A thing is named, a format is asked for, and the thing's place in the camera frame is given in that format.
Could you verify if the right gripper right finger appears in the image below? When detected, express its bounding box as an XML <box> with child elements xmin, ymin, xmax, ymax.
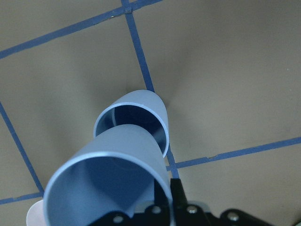
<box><xmin>170</xmin><ymin>178</ymin><xmax>188</xmax><ymax>210</ymax></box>

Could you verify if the blue cup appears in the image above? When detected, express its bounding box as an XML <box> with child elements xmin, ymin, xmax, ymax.
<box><xmin>44</xmin><ymin>124</ymin><xmax>172</xmax><ymax>226</ymax></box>
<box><xmin>93</xmin><ymin>89</ymin><xmax>169</xmax><ymax>156</ymax></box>

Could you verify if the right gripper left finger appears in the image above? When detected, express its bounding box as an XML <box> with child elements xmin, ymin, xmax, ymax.
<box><xmin>152</xmin><ymin>180</ymin><xmax>172</xmax><ymax>226</ymax></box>

